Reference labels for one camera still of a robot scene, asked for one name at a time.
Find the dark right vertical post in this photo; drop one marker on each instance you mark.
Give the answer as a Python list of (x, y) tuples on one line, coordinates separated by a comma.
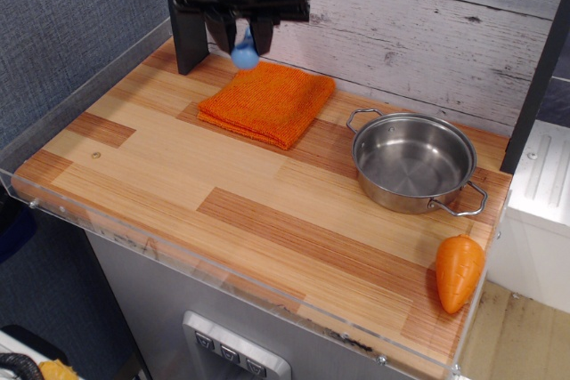
[(537, 89)]

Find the orange folded cloth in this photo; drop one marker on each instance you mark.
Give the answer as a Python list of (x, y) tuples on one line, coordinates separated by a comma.
[(271, 103)]

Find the clear acrylic table guard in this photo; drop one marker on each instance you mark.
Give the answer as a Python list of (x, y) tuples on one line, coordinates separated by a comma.
[(125, 156)]

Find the dark vertical post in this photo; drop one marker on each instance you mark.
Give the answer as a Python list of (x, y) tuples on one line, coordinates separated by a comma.
[(537, 89), (190, 39)]

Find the dark left vertical post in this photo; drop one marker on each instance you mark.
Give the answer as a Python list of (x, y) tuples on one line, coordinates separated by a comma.
[(190, 39)]

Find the silver toy appliance front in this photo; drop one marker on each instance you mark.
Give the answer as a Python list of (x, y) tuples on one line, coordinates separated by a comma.
[(332, 310)]

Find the silver dispenser button panel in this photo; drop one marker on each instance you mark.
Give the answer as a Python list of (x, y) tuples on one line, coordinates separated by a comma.
[(220, 353)]

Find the blue and grey toy spoon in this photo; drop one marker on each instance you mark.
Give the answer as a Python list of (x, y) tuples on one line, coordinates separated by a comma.
[(244, 54)]

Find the yellow black object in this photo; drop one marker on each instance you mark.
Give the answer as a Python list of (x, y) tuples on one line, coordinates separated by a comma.
[(57, 370)]

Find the white ribbed box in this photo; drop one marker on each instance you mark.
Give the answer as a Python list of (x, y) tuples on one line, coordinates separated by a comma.
[(531, 255)]

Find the orange plastic toy carrot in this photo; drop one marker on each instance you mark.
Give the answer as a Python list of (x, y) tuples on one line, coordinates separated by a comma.
[(459, 265)]

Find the stainless steel pot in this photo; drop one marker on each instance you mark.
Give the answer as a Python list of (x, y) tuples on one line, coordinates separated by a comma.
[(413, 163)]

